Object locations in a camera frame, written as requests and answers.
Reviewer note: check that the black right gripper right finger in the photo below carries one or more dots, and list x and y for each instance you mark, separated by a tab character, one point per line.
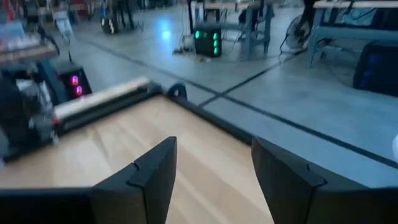
280	186

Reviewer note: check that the black corner clamp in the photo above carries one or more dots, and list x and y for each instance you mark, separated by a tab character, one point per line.
178	84

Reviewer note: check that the wooden workbench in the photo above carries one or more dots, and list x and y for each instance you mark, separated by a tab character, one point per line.
25	53

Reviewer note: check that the floor fan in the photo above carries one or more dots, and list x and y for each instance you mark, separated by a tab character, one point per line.
297	34

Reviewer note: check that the black equipment case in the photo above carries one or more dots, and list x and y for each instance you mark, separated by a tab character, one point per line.
376	68

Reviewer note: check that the black computer with green lights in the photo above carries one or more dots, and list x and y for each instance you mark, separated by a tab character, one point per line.
206	43

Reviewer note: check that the grey workbench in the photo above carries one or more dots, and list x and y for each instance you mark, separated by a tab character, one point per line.
252	34
342	32

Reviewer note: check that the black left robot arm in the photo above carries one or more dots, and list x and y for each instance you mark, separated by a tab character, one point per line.
18	118

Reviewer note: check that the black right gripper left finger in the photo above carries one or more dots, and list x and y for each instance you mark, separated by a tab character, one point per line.
149	186

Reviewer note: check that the black computer with pink lights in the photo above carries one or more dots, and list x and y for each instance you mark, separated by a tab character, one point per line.
70	84

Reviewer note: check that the black table frame rail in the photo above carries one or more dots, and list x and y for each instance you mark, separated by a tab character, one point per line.
217	119

